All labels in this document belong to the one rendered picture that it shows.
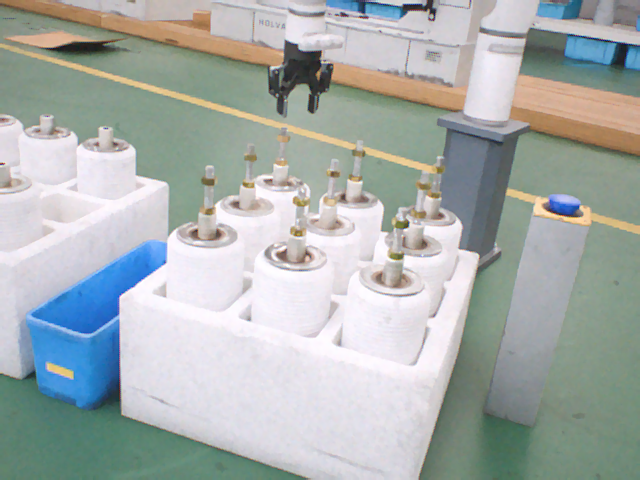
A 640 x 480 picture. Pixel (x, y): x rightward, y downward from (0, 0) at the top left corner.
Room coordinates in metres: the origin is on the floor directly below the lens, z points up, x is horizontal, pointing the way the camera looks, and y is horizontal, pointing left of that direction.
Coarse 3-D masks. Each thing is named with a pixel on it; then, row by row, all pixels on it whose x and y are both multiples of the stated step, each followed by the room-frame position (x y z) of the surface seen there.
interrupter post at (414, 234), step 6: (408, 228) 0.82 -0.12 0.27; (414, 228) 0.81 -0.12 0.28; (420, 228) 0.81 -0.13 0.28; (408, 234) 0.81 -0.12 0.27; (414, 234) 0.81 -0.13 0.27; (420, 234) 0.81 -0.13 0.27; (408, 240) 0.81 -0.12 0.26; (414, 240) 0.81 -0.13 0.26; (420, 240) 0.81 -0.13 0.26; (408, 246) 0.81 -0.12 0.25; (414, 246) 0.81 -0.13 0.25; (420, 246) 0.81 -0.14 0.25
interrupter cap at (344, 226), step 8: (304, 216) 0.87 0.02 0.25; (312, 216) 0.87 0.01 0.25; (304, 224) 0.84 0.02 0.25; (312, 224) 0.85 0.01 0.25; (336, 224) 0.86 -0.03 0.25; (344, 224) 0.86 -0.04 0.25; (352, 224) 0.86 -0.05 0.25; (312, 232) 0.82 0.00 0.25; (320, 232) 0.82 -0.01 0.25; (328, 232) 0.82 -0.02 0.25; (336, 232) 0.83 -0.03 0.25; (344, 232) 0.83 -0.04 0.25
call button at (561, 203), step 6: (552, 198) 0.84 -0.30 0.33; (558, 198) 0.84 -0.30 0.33; (564, 198) 0.84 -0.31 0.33; (570, 198) 0.84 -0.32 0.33; (576, 198) 0.85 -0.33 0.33; (552, 204) 0.83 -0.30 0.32; (558, 204) 0.83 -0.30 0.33; (564, 204) 0.82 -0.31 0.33; (570, 204) 0.82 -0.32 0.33; (576, 204) 0.82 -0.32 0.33; (558, 210) 0.83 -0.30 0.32; (564, 210) 0.82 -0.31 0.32; (570, 210) 0.82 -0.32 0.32
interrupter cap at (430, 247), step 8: (392, 232) 0.84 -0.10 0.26; (384, 240) 0.82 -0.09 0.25; (392, 240) 0.82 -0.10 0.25; (424, 240) 0.83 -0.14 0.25; (432, 240) 0.84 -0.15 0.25; (408, 248) 0.81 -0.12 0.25; (424, 248) 0.81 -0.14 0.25; (432, 248) 0.81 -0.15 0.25; (440, 248) 0.81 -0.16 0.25; (416, 256) 0.78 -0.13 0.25; (424, 256) 0.78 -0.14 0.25; (432, 256) 0.79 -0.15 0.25
